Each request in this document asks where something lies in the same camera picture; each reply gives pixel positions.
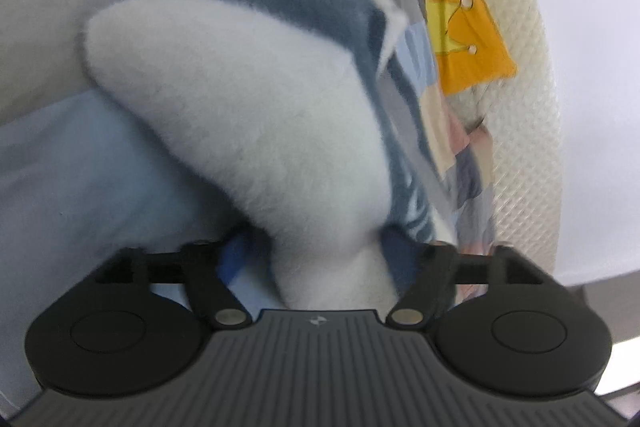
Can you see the white striped fuzzy sweater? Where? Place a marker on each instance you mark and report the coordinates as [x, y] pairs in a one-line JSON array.
[[250, 107]]

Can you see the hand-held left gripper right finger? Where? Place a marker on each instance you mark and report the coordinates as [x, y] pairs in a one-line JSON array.
[[397, 257]]

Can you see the grey wardrobe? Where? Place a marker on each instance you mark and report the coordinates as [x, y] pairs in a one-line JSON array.
[[605, 307]]

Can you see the yellow crown pillow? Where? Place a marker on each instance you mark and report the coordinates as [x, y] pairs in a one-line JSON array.
[[465, 32]]

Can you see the light blue bed sheet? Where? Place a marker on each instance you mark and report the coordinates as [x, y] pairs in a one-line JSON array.
[[75, 187]]

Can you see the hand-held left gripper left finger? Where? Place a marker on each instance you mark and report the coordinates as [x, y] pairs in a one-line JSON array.
[[235, 259]]

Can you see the cream quilted headboard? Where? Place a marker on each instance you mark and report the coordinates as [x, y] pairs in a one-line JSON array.
[[525, 107]]

